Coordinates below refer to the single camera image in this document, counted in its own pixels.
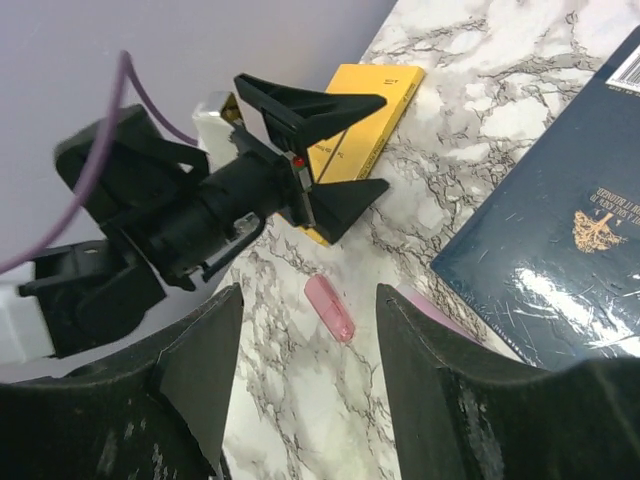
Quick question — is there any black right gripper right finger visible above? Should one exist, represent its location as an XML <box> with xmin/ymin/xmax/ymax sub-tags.
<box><xmin>376</xmin><ymin>284</ymin><xmax>639</xmax><ymax>479</ymax></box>

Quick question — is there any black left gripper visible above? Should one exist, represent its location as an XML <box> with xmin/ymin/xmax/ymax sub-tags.
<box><xmin>149</xmin><ymin>73</ymin><xmax>391</xmax><ymax>281</ymax></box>

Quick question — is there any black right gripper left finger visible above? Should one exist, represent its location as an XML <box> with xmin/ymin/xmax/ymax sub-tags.
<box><xmin>1</xmin><ymin>284</ymin><xmax>243</xmax><ymax>479</ymax></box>

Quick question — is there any yellow paperback book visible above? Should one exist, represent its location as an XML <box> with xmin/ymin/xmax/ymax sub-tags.
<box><xmin>303</xmin><ymin>64</ymin><xmax>425</xmax><ymax>246</ymax></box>

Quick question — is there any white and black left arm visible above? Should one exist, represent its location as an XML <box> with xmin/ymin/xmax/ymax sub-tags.
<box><xmin>1</xmin><ymin>74</ymin><xmax>388</xmax><ymax>365</ymax></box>

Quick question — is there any pink highlighter pen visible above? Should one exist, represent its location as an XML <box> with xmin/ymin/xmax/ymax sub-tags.
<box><xmin>397</xmin><ymin>284</ymin><xmax>479</xmax><ymax>344</ymax></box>

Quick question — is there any dark blue thin notebook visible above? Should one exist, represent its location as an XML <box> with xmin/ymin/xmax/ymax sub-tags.
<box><xmin>431</xmin><ymin>33</ymin><xmax>639</xmax><ymax>370</ymax></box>

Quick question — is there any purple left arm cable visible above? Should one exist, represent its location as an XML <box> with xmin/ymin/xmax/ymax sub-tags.
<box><xmin>0</xmin><ymin>49</ymin><xmax>201</xmax><ymax>274</ymax></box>

